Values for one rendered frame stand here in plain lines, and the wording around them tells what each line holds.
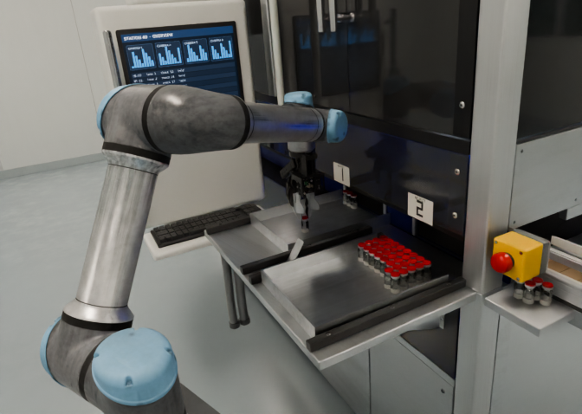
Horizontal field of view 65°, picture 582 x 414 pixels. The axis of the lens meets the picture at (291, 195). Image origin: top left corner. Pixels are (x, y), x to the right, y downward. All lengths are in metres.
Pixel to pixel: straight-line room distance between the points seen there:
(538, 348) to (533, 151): 0.56
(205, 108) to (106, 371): 0.42
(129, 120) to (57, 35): 5.35
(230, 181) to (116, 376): 1.14
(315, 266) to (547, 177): 0.56
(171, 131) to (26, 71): 5.44
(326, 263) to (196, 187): 0.72
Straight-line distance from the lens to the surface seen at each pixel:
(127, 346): 0.78
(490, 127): 0.95
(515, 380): 1.37
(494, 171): 0.97
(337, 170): 1.40
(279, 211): 1.47
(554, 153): 1.11
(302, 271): 1.15
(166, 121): 0.75
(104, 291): 0.83
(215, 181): 1.74
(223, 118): 0.75
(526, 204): 1.08
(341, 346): 0.92
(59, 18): 6.15
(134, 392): 0.74
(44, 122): 6.21
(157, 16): 1.63
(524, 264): 0.98
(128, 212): 0.82
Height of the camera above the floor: 1.46
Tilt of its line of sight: 21 degrees down
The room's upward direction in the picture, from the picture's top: 5 degrees counter-clockwise
